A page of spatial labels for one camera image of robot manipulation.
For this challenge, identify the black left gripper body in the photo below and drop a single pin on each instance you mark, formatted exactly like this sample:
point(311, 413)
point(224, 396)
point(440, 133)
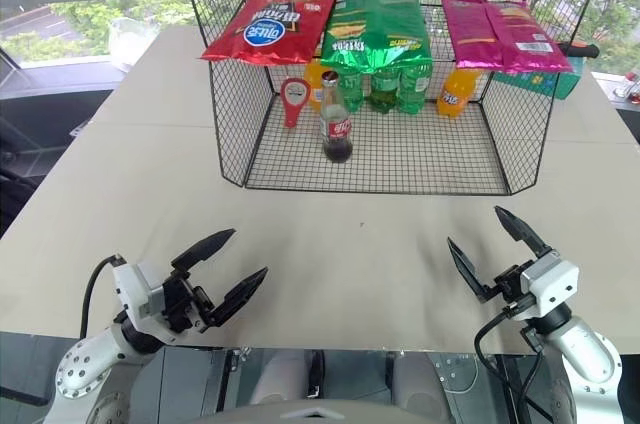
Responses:
point(183, 302)

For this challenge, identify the green chip bag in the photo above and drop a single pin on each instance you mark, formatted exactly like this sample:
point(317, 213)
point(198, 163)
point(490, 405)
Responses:
point(375, 34)

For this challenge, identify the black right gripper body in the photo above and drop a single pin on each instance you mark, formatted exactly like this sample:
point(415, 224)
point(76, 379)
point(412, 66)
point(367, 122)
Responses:
point(508, 282)

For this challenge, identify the red chip bag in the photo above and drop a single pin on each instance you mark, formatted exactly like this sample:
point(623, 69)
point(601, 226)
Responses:
point(272, 26)

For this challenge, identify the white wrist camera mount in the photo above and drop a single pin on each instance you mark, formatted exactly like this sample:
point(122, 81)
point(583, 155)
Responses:
point(549, 280)
point(136, 286)

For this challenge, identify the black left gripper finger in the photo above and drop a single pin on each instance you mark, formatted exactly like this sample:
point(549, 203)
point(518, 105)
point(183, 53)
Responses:
point(205, 246)
point(239, 297)

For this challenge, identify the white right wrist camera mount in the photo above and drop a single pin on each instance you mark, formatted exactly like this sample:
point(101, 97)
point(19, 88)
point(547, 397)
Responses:
point(549, 280)

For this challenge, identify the orange soda bottle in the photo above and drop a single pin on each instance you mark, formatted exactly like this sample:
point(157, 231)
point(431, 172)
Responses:
point(315, 84)
point(454, 95)

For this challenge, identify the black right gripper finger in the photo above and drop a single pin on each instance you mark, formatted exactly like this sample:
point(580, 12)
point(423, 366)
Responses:
point(466, 270)
point(522, 232)

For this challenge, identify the small glass jar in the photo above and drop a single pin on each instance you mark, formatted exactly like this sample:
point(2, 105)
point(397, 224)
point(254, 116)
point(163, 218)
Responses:
point(634, 89)

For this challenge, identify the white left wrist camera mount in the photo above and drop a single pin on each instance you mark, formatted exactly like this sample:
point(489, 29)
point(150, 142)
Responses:
point(136, 286)

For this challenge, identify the teal cardboard box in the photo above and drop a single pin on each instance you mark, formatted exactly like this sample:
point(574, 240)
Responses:
point(545, 81)

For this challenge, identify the glass cola bottle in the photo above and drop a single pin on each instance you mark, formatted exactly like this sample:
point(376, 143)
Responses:
point(336, 124)

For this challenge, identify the pink chip bag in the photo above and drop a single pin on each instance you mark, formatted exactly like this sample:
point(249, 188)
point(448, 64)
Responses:
point(505, 34)

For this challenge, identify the green soda bottle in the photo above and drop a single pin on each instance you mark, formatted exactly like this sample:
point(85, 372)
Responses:
point(413, 89)
point(384, 91)
point(351, 91)

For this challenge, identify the red bottle opener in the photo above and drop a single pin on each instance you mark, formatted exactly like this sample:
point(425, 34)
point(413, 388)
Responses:
point(296, 99)

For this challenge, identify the clear plastic bag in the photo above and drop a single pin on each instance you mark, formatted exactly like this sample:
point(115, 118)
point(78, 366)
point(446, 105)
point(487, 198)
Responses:
point(126, 41)

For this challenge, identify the silver robot torso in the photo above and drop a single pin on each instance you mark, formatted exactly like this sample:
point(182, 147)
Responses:
point(320, 394)

